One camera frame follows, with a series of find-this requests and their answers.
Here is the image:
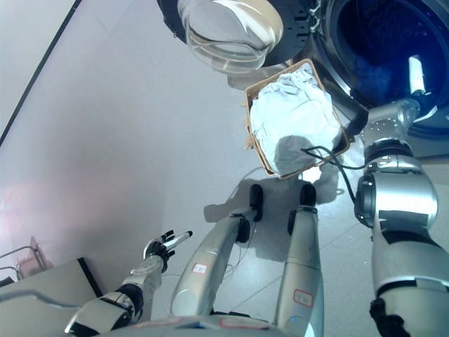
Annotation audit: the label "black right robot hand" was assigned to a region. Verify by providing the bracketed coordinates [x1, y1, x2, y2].
[406, 54, 440, 107]

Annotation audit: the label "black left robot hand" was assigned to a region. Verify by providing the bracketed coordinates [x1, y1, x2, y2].
[142, 229, 194, 272]

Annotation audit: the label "dark blue garment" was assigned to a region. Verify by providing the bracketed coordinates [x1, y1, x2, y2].
[350, 59, 405, 107]

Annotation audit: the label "dark grey washing machine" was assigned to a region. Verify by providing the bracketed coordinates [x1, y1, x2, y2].
[290, 0, 449, 159]

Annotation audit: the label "round washing machine door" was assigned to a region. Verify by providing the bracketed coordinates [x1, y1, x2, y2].
[155, 0, 310, 74]

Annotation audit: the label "brown wicker laundry basket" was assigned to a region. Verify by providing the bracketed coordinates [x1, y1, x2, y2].
[239, 58, 352, 180]

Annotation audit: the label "silver left robot leg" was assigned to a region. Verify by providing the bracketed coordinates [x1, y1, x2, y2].
[173, 213, 252, 317]

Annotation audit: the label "silver robot leg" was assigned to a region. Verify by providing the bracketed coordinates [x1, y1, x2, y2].
[274, 206, 326, 337]
[173, 213, 252, 317]

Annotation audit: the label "robot legs and feet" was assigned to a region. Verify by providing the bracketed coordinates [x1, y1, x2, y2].
[224, 167, 262, 282]

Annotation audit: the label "silver robot torso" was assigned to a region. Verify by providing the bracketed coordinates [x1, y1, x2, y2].
[115, 314, 316, 337]

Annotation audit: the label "black left robot foot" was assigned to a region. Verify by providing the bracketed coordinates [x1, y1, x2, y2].
[248, 184, 264, 223]

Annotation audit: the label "black robot foot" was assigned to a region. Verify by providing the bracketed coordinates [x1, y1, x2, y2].
[248, 184, 264, 223]
[299, 183, 318, 212]

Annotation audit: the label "grey table with black edge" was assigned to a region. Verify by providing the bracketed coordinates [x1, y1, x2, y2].
[0, 257, 105, 337]

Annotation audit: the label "white crumpled garment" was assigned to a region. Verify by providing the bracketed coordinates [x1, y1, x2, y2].
[249, 66, 344, 177]

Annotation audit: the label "silver right robot leg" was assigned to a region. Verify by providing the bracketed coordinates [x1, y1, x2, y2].
[274, 206, 326, 337]

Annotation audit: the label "black right robot foot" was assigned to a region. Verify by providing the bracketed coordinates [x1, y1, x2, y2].
[299, 183, 318, 212]

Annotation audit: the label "dark baseboard strip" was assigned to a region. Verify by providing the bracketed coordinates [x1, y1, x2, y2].
[0, 0, 86, 149]

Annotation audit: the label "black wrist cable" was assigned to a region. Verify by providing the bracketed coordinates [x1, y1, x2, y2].
[300, 145, 405, 337]

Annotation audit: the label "grey cable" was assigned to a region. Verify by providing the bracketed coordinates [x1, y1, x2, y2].
[0, 289, 82, 310]

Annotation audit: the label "metal wire rack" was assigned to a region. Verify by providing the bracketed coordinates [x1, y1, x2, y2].
[0, 245, 40, 286]

